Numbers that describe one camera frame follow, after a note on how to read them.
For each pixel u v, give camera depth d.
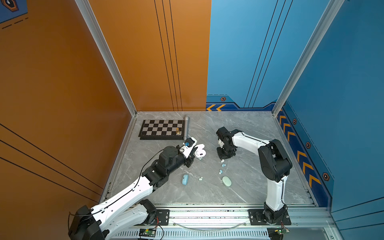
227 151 0.82
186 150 0.62
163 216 0.74
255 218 0.72
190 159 0.64
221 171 0.88
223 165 0.91
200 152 0.73
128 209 0.48
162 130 1.05
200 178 0.85
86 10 0.70
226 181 0.83
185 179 0.83
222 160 0.92
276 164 0.52
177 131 1.02
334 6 0.70
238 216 0.76
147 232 0.72
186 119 1.12
